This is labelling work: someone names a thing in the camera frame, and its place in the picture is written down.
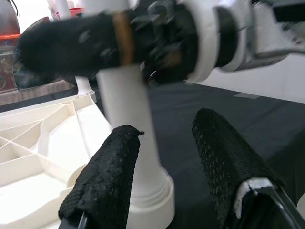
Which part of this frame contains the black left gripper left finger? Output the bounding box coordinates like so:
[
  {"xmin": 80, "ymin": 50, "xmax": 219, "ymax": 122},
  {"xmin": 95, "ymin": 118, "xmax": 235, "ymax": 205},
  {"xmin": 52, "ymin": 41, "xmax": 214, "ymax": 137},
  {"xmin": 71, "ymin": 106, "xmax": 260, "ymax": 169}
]
[{"xmin": 58, "ymin": 124, "xmax": 145, "ymax": 229}]

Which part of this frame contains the black tablecloth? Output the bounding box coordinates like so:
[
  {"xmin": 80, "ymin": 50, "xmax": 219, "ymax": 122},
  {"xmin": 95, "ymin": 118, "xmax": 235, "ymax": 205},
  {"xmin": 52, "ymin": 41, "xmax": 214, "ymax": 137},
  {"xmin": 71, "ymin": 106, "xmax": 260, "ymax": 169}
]
[{"xmin": 0, "ymin": 81, "xmax": 305, "ymax": 229}]

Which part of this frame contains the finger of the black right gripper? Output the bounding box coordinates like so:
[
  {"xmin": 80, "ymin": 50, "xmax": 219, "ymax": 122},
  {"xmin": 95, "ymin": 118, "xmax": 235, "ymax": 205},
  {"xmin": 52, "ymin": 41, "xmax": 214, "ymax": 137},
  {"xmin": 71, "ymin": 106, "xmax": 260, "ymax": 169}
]
[{"xmin": 14, "ymin": 10, "xmax": 122, "ymax": 78}]

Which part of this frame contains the white plastic table leg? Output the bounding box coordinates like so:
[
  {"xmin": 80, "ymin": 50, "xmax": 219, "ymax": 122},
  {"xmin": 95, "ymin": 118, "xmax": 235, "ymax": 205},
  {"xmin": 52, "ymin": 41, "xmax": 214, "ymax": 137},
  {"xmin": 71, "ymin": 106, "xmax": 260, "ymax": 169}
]
[
  {"xmin": 56, "ymin": 0, "xmax": 95, "ymax": 96},
  {"xmin": 83, "ymin": 0, "xmax": 171, "ymax": 203}
]

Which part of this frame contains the white plastic table top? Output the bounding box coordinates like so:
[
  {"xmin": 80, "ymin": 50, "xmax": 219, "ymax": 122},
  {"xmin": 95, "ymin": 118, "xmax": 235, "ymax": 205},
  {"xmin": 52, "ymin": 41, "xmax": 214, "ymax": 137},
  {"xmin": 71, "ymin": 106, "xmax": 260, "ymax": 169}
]
[{"xmin": 0, "ymin": 92, "xmax": 176, "ymax": 229}]

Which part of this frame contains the beige woven bench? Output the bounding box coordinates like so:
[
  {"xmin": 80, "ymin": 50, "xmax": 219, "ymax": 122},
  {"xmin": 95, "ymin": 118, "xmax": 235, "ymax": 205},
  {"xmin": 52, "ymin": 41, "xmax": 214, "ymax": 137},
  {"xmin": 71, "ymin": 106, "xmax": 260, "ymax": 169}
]
[{"xmin": 0, "ymin": 80, "xmax": 79, "ymax": 105}]

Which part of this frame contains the orange-lidded clear storage box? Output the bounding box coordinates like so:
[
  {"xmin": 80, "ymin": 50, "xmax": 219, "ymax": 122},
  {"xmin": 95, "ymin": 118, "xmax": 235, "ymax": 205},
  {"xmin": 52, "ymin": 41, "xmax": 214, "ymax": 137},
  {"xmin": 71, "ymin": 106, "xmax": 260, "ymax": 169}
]
[{"xmin": 0, "ymin": 33, "xmax": 22, "ymax": 48}]

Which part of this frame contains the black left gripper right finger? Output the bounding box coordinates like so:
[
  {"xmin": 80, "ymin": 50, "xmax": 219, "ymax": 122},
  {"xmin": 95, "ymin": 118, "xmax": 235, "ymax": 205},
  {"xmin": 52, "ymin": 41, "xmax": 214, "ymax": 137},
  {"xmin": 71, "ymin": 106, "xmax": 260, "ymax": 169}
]
[{"xmin": 192, "ymin": 107, "xmax": 285, "ymax": 229}]

